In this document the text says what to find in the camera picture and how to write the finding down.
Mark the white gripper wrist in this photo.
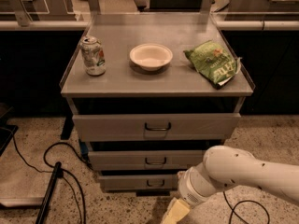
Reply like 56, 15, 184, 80
161, 166, 219, 224

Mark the white paper bowl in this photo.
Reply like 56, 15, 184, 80
130, 43, 173, 71

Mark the crushed soda can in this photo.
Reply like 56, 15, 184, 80
79, 35, 106, 76

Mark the grey drawer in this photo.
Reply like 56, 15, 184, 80
88, 150, 204, 171
73, 113, 240, 142
99, 175, 178, 192

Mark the green chip bag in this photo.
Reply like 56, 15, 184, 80
184, 40, 241, 89

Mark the black cable left floor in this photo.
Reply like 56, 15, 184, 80
0, 126, 92, 224

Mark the black power strip bar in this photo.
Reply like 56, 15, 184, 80
36, 161, 63, 224

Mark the dark object left edge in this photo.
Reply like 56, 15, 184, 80
0, 102, 19, 157

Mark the black cable floor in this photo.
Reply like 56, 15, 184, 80
222, 191, 271, 224
0, 126, 92, 224

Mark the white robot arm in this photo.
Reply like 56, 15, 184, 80
161, 146, 299, 224

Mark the grey drawer cabinet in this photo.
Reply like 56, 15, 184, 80
59, 12, 256, 198

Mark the white railing pipe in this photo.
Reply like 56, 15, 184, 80
0, 21, 299, 31

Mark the black cable right floor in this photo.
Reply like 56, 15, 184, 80
222, 191, 271, 224

